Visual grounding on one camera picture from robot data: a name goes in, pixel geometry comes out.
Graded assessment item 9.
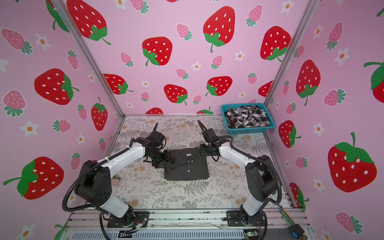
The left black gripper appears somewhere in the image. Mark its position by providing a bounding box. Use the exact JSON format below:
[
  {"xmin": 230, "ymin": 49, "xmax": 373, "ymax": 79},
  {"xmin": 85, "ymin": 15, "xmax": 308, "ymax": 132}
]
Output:
[{"xmin": 149, "ymin": 149, "xmax": 176, "ymax": 168}]

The dark grey pinstriped shirt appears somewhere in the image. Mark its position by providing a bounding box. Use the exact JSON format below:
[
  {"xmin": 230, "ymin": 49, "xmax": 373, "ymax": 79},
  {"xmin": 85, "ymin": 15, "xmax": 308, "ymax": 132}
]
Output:
[{"xmin": 164, "ymin": 148, "xmax": 209, "ymax": 181}]

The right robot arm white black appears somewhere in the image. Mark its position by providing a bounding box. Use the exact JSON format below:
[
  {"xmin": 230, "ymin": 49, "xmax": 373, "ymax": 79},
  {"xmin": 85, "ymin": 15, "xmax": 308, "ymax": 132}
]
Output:
[{"xmin": 200, "ymin": 142, "xmax": 283, "ymax": 218}]

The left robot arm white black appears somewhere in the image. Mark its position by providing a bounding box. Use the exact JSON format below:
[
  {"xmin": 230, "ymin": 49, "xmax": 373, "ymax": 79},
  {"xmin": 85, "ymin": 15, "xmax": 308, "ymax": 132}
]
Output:
[{"xmin": 74, "ymin": 139, "xmax": 170, "ymax": 219}]

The teal plastic basket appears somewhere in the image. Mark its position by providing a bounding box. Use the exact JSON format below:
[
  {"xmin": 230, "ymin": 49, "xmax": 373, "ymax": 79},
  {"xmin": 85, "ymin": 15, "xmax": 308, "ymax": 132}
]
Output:
[{"xmin": 221, "ymin": 103, "xmax": 276, "ymax": 135}]

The black white checkered shirt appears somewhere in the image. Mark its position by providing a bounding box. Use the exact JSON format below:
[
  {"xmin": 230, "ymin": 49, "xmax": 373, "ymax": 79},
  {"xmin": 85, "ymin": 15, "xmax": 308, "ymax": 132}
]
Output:
[{"xmin": 225, "ymin": 105, "xmax": 271, "ymax": 129}]

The small wooden block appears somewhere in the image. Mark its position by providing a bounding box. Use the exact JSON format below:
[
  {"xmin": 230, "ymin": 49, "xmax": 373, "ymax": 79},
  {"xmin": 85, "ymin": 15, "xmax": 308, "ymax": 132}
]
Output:
[{"xmin": 111, "ymin": 177, "xmax": 121, "ymax": 187}]

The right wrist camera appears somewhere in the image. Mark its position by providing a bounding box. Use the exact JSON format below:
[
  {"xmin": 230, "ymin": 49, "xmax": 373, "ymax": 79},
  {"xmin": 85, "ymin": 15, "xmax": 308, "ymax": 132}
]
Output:
[{"xmin": 203, "ymin": 129, "xmax": 218, "ymax": 143}]

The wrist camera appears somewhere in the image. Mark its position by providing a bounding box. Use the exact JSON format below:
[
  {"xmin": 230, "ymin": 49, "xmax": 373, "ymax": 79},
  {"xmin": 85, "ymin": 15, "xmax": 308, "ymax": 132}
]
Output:
[
  {"xmin": 203, "ymin": 129, "xmax": 218, "ymax": 143},
  {"xmin": 147, "ymin": 131, "xmax": 167, "ymax": 149}
]

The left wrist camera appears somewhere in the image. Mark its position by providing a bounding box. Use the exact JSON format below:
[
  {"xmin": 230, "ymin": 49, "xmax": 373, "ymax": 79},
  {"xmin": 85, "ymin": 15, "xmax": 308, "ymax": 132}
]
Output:
[{"xmin": 147, "ymin": 131, "xmax": 167, "ymax": 149}]

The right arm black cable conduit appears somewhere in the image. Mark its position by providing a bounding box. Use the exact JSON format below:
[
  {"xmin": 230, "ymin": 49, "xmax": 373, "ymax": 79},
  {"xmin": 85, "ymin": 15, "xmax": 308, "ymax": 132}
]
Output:
[{"xmin": 197, "ymin": 119, "xmax": 283, "ymax": 208}]

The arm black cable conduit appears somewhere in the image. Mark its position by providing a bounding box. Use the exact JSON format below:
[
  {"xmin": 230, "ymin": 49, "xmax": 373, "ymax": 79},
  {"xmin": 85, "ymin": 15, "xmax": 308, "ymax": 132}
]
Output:
[
  {"xmin": 197, "ymin": 119, "xmax": 283, "ymax": 208},
  {"xmin": 61, "ymin": 145, "xmax": 133, "ymax": 213}
]

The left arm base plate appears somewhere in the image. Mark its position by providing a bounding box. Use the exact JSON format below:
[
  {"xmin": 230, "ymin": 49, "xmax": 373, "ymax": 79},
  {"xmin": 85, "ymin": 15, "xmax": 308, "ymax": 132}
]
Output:
[{"xmin": 107, "ymin": 211, "xmax": 150, "ymax": 228}]

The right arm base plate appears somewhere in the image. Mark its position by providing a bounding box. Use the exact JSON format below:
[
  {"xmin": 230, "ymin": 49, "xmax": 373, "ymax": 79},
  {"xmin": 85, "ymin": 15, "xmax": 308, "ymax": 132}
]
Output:
[{"xmin": 226, "ymin": 211, "xmax": 268, "ymax": 227}]

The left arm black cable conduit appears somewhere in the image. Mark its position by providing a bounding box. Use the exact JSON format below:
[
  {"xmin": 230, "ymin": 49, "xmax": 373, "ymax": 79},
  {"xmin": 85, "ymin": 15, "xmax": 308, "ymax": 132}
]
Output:
[{"xmin": 61, "ymin": 145, "xmax": 133, "ymax": 213}]

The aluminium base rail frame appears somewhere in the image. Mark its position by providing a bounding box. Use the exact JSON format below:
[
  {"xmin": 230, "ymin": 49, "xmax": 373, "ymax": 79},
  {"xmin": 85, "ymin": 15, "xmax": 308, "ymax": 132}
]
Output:
[{"xmin": 57, "ymin": 209, "xmax": 295, "ymax": 240}]

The coloured ribbon cable with connector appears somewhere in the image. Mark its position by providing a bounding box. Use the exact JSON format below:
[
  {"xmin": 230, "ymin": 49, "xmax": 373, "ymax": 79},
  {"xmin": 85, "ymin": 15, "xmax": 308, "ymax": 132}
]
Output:
[{"xmin": 275, "ymin": 203, "xmax": 308, "ymax": 240}]

